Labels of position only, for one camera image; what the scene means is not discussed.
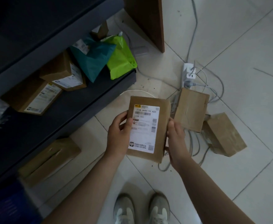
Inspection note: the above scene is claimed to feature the person's right hand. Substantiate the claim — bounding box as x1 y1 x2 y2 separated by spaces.
165 117 193 173

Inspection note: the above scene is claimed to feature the person's left hand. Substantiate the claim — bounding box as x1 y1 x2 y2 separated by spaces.
106 111 134 162

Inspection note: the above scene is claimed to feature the cardboard parcel white label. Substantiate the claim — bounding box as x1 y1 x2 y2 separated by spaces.
126 96 172 164

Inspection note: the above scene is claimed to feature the person's left forearm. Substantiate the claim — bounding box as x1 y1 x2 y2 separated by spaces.
43 154 127 224

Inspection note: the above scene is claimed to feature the person's right forearm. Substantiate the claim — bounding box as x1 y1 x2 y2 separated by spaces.
173 158 256 224

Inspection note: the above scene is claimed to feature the plain taped cardboard box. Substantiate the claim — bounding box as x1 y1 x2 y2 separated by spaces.
174 88 210 133

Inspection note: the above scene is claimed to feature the white power strip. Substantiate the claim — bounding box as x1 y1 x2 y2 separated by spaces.
182 63 197 89

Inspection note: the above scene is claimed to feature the long taped cardboard box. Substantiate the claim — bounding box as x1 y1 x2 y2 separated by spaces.
201 112 247 157

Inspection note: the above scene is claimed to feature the white charger plug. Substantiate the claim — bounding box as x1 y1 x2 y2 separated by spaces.
187 67 197 80

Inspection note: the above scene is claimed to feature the green plastic mailer bag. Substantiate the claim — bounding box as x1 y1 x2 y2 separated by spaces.
106 32 138 80

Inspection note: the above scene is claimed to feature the teal plastic mailer bag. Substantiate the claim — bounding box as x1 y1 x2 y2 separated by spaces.
70 36 117 83

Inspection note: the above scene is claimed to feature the person's right shoe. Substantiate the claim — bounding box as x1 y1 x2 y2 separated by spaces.
149 192 170 224

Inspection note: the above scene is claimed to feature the person's shoe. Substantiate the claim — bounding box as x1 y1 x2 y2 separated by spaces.
113 193 136 224
149 192 170 224

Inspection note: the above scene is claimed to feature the cardboard box with clear tape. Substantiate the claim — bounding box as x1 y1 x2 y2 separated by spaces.
18 137 82 187

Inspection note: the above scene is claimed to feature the person's left shoe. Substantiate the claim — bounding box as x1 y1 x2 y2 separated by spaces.
113 193 136 224

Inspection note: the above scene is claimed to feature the tall cardboard box white label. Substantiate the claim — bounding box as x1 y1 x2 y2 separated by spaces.
39 50 87 92

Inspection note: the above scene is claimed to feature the small brown cardboard box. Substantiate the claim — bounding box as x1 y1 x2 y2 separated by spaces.
91 20 109 40

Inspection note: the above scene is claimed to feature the wide cardboard box white label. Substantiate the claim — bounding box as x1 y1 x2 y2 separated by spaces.
0 77 63 116

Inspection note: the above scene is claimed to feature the brown wooden panel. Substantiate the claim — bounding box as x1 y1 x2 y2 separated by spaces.
123 0 165 53

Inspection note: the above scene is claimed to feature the dark grey shelf unit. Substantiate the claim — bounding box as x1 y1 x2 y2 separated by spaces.
0 0 137 192

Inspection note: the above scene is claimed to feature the blue container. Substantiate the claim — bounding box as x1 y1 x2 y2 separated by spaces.
0 177 44 224

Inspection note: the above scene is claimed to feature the grey cable bundle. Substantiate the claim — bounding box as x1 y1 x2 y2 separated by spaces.
158 130 211 172

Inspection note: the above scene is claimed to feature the white looped cable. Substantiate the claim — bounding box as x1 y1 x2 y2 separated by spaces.
120 89 177 103

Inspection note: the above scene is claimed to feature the white charger cable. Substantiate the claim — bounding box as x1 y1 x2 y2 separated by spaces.
194 60 225 103

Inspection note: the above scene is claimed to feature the grey power cable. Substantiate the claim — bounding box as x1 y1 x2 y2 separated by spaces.
185 0 199 65

